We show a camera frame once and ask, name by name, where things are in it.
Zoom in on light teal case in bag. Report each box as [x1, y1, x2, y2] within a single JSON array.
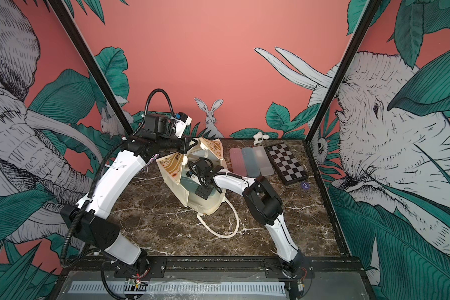
[[180, 176, 208, 200]]

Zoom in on pink pencil case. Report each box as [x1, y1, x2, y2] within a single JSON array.
[[229, 147, 247, 176]]

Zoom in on black corrugated left cable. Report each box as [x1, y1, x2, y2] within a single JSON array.
[[59, 88, 175, 267]]

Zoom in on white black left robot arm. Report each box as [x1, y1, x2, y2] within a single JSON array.
[[60, 136, 198, 273]]

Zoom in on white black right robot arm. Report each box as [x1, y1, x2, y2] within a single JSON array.
[[186, 157, 312, 278]]

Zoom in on translucent white pencil case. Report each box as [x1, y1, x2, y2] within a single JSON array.
[[252, 146, 275, 176]]

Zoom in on cream floral canvas tote bag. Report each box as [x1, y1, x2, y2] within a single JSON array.
[[156, 137, 240, 239]]

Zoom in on black front mounting rail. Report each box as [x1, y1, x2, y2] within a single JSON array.
[[57, 255, 366, 283]]

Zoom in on small purple round sticker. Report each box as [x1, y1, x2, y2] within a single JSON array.
[[301, 182, 310, 190]]

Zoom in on black white chessboard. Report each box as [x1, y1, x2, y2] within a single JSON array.
[[264, 143, 309, 186]]

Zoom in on small white toy figure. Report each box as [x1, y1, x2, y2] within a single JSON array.
[[253, 131, 270, 146]]

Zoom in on purple glitter microphone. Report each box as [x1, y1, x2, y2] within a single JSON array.
[[143, 153, 160, 172]]

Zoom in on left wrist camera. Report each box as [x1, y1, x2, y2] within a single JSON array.
[[142, 111, 193, 139]]

